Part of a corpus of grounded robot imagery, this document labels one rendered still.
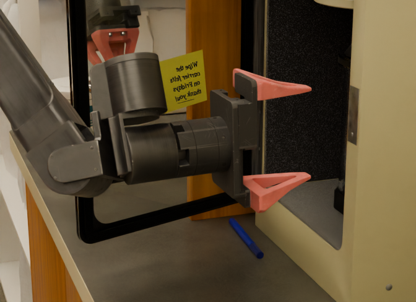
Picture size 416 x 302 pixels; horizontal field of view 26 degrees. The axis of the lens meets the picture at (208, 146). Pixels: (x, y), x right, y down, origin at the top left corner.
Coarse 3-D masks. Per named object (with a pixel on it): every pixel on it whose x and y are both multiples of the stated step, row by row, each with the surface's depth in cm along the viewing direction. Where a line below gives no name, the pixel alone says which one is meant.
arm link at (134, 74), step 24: (96, 72) 91; (120, 72) 89; (144, 72) 89; (96, 96) 90; (120, 96) 89; (144, 96) 89; (96, 120) 89; (96, 144) 88; (48, 168) 88; (72, 168) 88; (96, 168) 87
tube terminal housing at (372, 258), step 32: (384, 0) 104; (352, 32) 107; (384, 32) 105; (352, 64) 108; (384, 64) 106; (384, 96) 108; (384, 128) 109; (352, 160) 110; (384, 160) 110; (352, 192) 111; (384, 192) 111; (256, 224) 143; (288, 224) 131; (352, 224) 112; (384, 224) 113; (288, 256) 132; (320, 256) 122; (352, 256) 113; (384, 256) 114; (352, 288) 114; (384, 288) 116
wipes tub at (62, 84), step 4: (52, 80) 175; (56, 80) 175; (60, 80) 175; (64, 80) 175; (68, 80) 175; (56, 84) 172; (60, 84) 172; (64, 84) 172; (68, 84) 172; (60, 88) 169; (64, 88) 169; (68, 88) 169; (64, 92) 168; (68, 92) 167; (64, 96) 168; (68, 96) 168; (68, 100) 168
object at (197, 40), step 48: (96, 0) 115; (144, 0) 120; (192, 0) 125; (240, 0) 130; (96, 48) 117; (144, 48) 122; (192, 48) 127; (240, 48) 132; (192, 96) 129; (144, 192) 128; (192, 192) 133
